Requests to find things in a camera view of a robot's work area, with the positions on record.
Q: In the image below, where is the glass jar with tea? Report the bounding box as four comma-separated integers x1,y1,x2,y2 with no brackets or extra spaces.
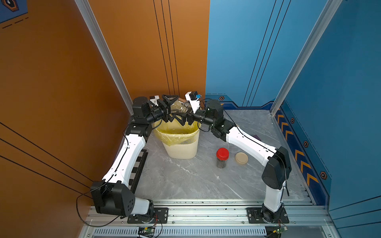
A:
171,98,192,116

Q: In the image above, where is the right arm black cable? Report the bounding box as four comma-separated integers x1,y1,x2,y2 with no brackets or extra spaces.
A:
197,109,292,197

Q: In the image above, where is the green circuit board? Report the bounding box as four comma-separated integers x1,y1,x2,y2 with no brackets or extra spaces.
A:
137,227,156,238
272,226,288,236

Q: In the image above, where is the cream waste basket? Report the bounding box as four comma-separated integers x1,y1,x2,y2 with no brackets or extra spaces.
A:
163,130,200,159

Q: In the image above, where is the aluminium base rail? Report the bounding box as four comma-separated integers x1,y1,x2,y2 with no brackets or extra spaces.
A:
79,199,340,238

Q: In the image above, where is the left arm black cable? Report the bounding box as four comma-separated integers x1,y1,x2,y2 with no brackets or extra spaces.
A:
75,124,163,228

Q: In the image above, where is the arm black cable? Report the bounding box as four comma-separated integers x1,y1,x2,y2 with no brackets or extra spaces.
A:
75,124,163,228
197,109,292,197

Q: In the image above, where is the aluminium corner post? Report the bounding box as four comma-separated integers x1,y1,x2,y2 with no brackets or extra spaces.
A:
270,0,342,116
75,0,133,115

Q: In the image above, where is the aluminium corner post left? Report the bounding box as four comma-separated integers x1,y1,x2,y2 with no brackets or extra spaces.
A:
75,0,133,115

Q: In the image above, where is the beige jar lid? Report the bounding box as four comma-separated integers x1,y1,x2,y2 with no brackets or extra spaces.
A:
235,152,249,165

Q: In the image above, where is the green circuit board left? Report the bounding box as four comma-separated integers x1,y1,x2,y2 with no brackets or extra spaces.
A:
137,227,156,238

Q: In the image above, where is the black white checkerboard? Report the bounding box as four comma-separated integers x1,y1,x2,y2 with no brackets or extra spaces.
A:
128,149,148,193

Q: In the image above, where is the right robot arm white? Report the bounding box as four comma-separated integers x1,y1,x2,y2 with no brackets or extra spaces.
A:
186,96,292,223

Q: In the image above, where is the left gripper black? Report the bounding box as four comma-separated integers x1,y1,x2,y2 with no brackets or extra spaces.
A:
145,96,179,126

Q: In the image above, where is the glass jar red lid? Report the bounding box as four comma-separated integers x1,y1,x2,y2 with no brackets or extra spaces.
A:
216,148,229,169

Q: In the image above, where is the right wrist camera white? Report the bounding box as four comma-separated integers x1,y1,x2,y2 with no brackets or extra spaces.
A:
185,91,201,114

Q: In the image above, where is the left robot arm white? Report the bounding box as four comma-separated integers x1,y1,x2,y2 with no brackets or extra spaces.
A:
90,95,179,223

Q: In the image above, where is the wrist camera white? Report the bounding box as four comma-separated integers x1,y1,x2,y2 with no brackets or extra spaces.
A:
185,91,201,114
149,95,160,106

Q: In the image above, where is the green circuit board right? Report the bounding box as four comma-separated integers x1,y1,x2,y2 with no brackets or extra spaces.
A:
272,226,288,236

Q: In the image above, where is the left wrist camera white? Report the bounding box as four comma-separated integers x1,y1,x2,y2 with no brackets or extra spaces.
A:
149,95,160,106

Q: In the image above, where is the aluminium corner post right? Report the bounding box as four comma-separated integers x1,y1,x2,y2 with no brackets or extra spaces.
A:
270,0,342,116

